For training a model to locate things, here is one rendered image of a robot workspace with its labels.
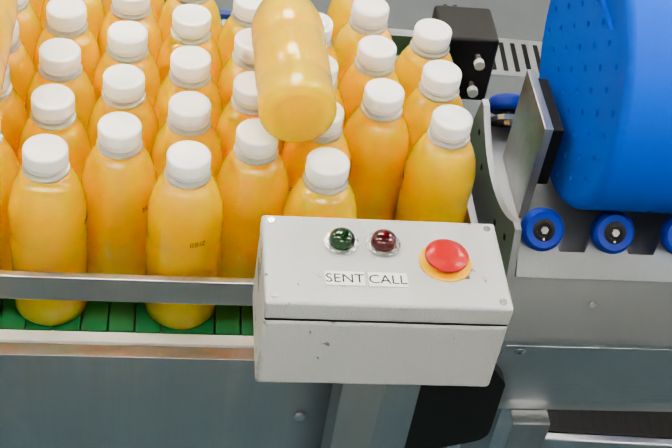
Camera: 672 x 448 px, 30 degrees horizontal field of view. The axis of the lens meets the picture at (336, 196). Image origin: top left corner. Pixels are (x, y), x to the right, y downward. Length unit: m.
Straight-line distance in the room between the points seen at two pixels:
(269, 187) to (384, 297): 0.20
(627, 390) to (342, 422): 0.50
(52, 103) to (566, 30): 0.54
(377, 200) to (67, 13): 0.36
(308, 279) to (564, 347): 0.46
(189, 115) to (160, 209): 0.09
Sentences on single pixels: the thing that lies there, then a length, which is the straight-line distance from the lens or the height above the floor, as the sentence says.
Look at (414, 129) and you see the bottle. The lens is 1.25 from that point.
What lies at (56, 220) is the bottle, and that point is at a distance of 1.12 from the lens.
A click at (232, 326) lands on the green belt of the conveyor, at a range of 1.23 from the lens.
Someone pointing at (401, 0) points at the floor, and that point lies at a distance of 3.36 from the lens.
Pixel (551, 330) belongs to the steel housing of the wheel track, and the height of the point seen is 0.85.
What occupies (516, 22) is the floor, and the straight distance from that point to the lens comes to 3.37.
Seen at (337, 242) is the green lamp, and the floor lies 1.11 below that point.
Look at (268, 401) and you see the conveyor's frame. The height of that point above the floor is 0.83.
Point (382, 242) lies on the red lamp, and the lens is 1.03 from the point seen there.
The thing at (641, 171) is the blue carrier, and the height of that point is 1.08.
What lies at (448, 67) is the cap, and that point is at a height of 1.10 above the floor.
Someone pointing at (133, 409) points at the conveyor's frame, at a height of 0.82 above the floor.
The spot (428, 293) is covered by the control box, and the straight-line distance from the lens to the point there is 1.01.
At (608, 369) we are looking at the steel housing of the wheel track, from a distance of 1.48.
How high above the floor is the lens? 1.82
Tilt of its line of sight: 42 degrees down
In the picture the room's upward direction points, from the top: 9 degrees clockwise
